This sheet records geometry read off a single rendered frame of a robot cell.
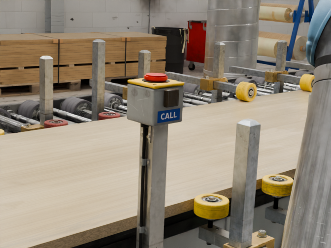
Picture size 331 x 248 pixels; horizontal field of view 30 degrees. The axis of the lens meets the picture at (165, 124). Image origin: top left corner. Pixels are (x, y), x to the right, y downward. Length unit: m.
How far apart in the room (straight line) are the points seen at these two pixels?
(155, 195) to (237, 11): 4.46
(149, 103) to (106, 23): 8.51
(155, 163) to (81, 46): 6.79
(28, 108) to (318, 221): 2.02
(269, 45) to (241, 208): 7.34
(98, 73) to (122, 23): 7.34
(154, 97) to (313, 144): 0.29
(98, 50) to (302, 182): 1.58
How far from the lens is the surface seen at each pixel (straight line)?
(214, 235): 1.42
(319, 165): 0.83
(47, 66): 2.20
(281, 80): 3.12
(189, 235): 1.53
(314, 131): 0.85
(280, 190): 1.58
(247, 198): 1.29
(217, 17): 5.52
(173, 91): 1.02
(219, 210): 1.40
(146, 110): 1.03
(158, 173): 1.08
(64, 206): 1.37
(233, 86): 2.69
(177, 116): 1.05
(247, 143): 1.25
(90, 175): 1.58
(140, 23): 9.85
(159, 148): 1.06
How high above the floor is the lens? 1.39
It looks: 13 degrees down
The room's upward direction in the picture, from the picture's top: 2 degrees clockwise
